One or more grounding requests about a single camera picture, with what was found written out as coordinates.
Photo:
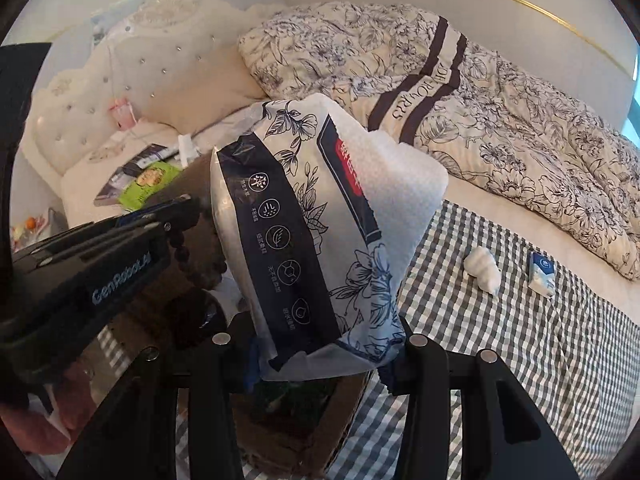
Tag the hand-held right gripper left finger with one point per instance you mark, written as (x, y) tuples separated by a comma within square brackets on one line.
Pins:
[(251, 370)]

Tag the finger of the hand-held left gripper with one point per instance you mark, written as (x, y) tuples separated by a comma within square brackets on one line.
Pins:
[(160, 212)]

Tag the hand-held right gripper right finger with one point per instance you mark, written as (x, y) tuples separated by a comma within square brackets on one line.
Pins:
[(400, 375)]

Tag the brown cardboard box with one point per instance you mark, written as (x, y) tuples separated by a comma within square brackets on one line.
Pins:
[(340, 425)]

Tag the floral tissue pack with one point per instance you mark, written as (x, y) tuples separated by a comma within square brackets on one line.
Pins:
[(310, 220)]

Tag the person's left hand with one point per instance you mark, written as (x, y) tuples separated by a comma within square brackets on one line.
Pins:
[(45, 410)]

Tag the green snack packet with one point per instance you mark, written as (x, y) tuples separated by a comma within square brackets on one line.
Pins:
[(147, 184)]

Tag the dark flat packet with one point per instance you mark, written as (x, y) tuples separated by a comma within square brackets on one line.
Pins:
[(132, 167)]

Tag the colourful bedside clutter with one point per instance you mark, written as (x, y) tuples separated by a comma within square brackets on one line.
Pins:
[(27, 228)]

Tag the checked blanket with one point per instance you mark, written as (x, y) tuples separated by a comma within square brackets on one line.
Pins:
[(500, 355)]

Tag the small pink item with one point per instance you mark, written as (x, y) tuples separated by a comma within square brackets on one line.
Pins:
[(122, 112)]

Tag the cream pillow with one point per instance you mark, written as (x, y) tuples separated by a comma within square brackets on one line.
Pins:
[(210, 90)]

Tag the cream tufted headboard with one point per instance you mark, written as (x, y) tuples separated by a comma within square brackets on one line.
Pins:
[(75, 105)]

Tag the small blue white tissue packet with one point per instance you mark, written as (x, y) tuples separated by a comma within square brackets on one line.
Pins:
[(542, 272)]

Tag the cream bed sheet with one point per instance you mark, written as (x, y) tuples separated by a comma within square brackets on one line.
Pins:
[(480, 200)]

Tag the floral duvet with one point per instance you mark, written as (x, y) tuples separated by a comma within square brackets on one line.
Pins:
[(500, 135)]

